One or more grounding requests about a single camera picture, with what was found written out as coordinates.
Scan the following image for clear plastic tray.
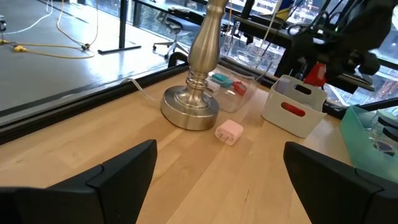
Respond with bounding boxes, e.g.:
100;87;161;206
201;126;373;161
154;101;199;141
207;63;274;113

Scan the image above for teal cube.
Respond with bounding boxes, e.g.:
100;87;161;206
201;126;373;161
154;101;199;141
211;73;234;88

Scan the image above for table lamp white shade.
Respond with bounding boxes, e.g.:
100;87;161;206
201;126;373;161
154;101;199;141
160;0;230;131

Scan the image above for white floor cable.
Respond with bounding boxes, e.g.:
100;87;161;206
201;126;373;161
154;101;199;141
2;0;53;35

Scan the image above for pink block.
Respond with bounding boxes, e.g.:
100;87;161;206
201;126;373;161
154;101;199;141
215;119;244;146

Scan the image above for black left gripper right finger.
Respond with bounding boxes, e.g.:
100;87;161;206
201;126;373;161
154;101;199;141
283;141;398;224

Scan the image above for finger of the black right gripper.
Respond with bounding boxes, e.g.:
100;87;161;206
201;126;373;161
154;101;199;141
290;55;313;80
326;73;376;95

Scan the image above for yellow floor cable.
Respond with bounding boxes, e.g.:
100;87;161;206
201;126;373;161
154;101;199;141
18;0;100;60

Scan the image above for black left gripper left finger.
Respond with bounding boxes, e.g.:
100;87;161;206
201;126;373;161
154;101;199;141
0;139;158;224

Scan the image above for light gray plastic bin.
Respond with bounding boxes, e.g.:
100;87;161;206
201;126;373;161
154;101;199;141
261;74;328;139

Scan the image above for small white box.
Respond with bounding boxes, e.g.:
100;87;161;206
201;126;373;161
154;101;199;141
206;78;221;93

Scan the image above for black standing desk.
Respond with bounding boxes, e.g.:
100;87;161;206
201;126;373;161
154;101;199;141
97;0;293;55

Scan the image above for white zip tie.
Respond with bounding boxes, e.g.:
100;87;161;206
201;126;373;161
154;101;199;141
120;77;162;102

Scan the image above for lavender block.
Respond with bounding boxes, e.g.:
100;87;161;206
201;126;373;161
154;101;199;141
275;77;292;94

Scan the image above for teal translucent plastic bin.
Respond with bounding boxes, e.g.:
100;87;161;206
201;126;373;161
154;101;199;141
339;105;398;184

